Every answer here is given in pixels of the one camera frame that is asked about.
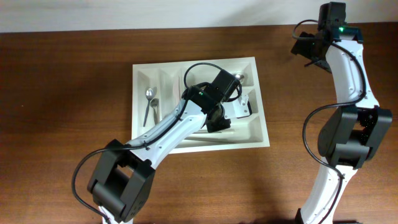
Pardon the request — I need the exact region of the thin metal utensil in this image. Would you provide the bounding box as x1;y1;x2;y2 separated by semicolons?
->
182;130;236;144

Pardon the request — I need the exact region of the small metal teaspoon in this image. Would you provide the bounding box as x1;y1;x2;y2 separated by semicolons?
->
150;98;159;124
143;88;155;127

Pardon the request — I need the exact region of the pale pink plastic knife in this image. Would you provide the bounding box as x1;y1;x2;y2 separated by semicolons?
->
174;76;182;102

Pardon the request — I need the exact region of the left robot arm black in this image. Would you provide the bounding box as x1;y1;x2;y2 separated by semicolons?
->
87;70;242;223

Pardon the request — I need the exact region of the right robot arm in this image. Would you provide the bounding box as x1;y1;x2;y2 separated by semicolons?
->
291;2;393;224

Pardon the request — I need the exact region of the white plastic cutlery tray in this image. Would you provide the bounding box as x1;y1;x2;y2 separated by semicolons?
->
131;57;270;154

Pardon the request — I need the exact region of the left black cable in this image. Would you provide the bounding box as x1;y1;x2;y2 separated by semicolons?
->
71;62;243;224

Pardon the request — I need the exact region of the black cable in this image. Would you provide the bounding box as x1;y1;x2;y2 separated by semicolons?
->
71;62;243;224
292;18;368;224

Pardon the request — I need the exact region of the right black cable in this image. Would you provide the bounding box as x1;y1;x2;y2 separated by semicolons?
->
292;18;368;224

